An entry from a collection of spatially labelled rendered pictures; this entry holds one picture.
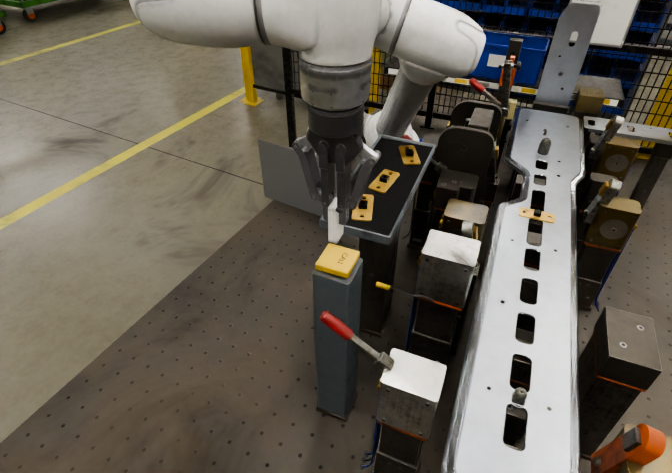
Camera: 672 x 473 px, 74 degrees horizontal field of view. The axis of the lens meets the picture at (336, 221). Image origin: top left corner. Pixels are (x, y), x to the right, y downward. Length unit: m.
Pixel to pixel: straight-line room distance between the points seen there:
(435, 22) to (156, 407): 1.06
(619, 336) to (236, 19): 0.80
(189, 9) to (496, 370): 0.71
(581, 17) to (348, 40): 1.33
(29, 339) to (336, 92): 2.16
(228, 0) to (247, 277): 0.99
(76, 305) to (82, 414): 1.35
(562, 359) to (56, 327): 2.15
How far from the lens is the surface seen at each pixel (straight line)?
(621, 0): 2.07
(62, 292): 2.66
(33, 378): 2.35
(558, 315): 0.98
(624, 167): 1.59
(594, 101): 1.84
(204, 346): 1.26
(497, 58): 1.91
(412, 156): 1.04
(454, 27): 1.06
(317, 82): 0.55
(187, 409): 1.17
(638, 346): 0.96
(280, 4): 0.52
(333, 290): 0.77
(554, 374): 0.89
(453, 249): 0.88
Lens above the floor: 1.68
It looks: 38 degrees down
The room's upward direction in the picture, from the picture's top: straight up
